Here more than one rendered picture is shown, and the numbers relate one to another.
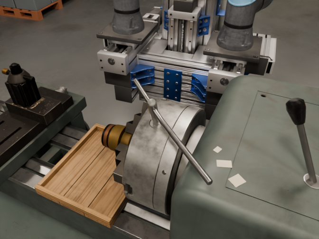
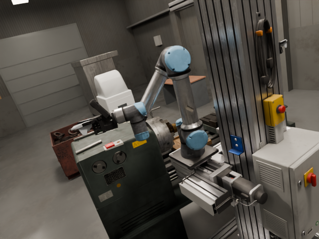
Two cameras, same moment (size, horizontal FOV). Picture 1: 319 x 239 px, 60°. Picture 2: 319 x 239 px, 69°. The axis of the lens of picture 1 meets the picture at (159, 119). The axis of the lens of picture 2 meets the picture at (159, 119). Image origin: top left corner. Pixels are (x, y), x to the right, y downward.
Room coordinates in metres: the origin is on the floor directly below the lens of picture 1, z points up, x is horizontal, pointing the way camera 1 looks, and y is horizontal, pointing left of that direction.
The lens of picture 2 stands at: (1.90, -1.33, 1.87)
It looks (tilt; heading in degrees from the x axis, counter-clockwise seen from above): 19 degrees down; 134
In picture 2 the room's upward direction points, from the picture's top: 16 degrees counter-clockwise
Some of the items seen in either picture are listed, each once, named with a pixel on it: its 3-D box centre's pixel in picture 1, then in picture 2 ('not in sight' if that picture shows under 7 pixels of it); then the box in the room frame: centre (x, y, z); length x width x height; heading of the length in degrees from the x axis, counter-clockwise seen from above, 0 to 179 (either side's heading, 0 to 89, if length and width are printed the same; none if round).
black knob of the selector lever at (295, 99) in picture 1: (295, 110); not in sight; (0.38, -0.24, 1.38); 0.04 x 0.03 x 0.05; 65
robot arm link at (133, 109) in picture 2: not in sight; (134, 111); (1.04, -0.61, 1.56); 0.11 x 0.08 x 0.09; 49
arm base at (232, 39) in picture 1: (236, 32); (191, 145); (1.11, -0.32, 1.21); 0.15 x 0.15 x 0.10
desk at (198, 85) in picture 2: not in sight; (183, 91); (-1.71, 3.54, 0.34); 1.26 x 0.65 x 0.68; 158
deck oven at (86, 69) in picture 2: not in sight; (102, 86); (-4.18, 2.89, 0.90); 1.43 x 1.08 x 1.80; 160
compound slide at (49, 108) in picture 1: (34, 106); (220, 119); (0.88, 0.51, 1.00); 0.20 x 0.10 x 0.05; 65
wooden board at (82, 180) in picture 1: (102, 167); (187, 142); (0.66, 0.21, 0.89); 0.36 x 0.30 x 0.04; 155
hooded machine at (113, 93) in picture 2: not in sight; (117, 103); (-2.30, 1.78, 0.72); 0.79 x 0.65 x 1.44; 163
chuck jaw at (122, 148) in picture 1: (126, 166); not in sight; (0.50, 0.09, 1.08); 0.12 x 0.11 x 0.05; 155
